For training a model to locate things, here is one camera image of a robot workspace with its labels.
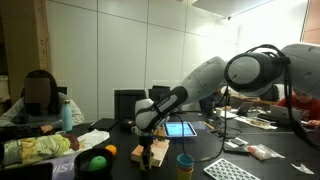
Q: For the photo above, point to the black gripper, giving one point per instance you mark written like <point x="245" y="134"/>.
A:
<point x="145" y="140"/>

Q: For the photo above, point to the blue cup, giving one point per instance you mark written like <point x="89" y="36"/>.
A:
<point x="185" y="161"/>

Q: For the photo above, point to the large yellow cup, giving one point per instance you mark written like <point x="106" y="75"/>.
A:
<point x="184" y="174"/>

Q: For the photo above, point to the small yellow-green cup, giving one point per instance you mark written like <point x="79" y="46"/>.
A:
<point x="146" y="160"/>

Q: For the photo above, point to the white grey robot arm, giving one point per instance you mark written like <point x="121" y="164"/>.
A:
<point x="252" y="73"/>

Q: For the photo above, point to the orange white book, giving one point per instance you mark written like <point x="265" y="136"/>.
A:
<point x="158" y="148"/>

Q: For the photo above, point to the tablet with lit screen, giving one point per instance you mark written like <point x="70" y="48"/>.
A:
<point x="178" y="129"/>

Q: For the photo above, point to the orange fruit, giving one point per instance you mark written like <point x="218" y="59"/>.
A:
<point x="112" y="149"/>

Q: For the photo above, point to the black office chair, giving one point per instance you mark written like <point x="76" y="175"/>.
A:
<point x="124" y="103"/>
<point x="157" y="91"/>

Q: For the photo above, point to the green ball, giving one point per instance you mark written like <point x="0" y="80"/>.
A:
<point x="97" y="163"/>

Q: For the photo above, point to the black bowl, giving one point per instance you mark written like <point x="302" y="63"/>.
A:
<point x="82" y="160"/>

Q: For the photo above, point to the white paper napkin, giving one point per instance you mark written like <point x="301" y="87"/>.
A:
<point x="91" y="139"/>

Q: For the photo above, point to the checkerboard calibration board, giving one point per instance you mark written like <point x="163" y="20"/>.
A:
<point x="225" y="170"/>

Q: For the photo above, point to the teal water bottle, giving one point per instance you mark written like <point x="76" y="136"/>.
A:
<point x="66" y="115"/>

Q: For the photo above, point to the black remote control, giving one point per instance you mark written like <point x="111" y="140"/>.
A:
<point x="237" y="150"/>

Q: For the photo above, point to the black smartphone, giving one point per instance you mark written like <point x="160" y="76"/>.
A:
<point x="238" y="142"/>

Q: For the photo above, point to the woman in grey sweater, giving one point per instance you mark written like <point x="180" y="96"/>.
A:
<point x="41" y="104"/>

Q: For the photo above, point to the plastic snack bag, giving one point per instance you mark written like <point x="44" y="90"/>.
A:
<point x="262" y="152"/>

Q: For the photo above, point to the chips bag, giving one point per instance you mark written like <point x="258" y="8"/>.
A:
<point x="27" y="151"/>

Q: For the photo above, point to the silver laptop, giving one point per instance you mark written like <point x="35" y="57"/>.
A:
<point x="280" y="115"/>

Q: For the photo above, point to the person in red shirt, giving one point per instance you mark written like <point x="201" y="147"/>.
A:
<point x="308" y="106"/>

